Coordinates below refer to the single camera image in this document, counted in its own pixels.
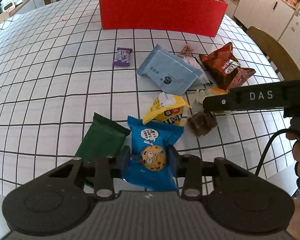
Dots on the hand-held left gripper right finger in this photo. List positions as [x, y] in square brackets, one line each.
[171, 161]

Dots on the white snack packet blue edges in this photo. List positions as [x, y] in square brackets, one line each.
[202, 76]

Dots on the purple candy packet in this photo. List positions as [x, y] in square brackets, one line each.
[122, 56]

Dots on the wooden top sideboard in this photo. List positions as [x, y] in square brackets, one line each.
[27, 2]

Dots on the brown cake in clear wrap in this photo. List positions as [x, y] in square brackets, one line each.
[202, 123]

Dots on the brown cookie snack packet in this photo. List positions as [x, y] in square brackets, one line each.
[221, 66]

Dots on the red cardboard box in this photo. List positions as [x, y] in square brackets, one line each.
[160, 12]

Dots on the white kitchen timer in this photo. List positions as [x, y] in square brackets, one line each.
[8, 7]

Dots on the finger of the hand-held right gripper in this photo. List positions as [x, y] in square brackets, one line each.
[218, 102]

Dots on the dark green snack packet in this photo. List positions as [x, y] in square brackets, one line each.
[100, 140]

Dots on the light blue snack packet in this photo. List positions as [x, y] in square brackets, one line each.
[165, 70]

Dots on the orange yellow snack packet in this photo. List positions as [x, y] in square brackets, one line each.
[212, 91]

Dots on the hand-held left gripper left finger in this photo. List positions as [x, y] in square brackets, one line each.
[125, 161]

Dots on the blue cookie snack packet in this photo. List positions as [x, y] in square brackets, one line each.
[150, 140]

